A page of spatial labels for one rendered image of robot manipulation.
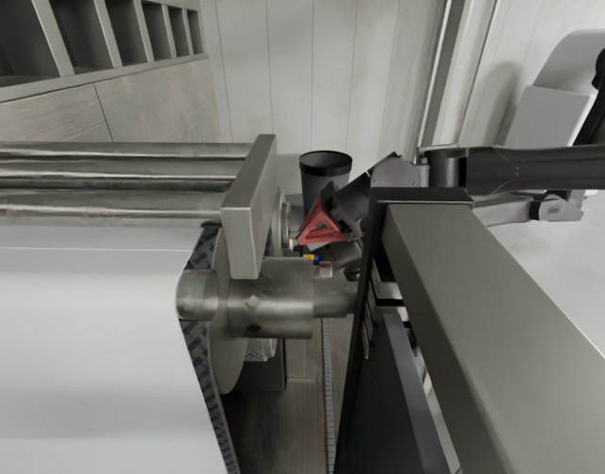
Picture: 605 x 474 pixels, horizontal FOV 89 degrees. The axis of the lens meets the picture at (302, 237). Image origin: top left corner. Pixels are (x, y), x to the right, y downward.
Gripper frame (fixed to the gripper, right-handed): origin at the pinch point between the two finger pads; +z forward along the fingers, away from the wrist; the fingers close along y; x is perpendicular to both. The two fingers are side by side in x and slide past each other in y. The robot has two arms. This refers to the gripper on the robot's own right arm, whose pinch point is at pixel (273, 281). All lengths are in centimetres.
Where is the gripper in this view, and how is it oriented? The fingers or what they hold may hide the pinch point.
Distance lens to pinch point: 66.0
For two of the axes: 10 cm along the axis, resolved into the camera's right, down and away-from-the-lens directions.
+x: -4.9, -7.4, -4.7
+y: 0.2, -5.5, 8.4
